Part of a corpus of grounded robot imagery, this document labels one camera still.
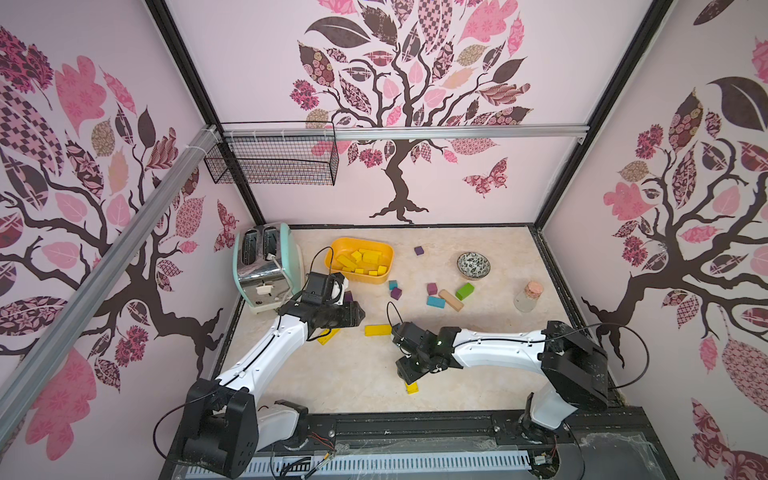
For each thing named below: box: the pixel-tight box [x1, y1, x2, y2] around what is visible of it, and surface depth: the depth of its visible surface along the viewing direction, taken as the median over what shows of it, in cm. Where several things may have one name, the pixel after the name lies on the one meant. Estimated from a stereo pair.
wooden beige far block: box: [438, 289, 464, 312], surface depth 100 cm
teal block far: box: [426, 296, 446, 309], surface depth 100 cm
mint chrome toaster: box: [233, 223, 306, 314], surface depth 91 cm
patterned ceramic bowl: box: [457, 251, 491, 280], surface depth 108 cm
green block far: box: [455, 282, 475, 301], surface depth 102 cm
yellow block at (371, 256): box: [359, 249, 382, 264], surface depth 111 cm
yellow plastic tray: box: [324, 237, 395, 285], surface depth 110 cm
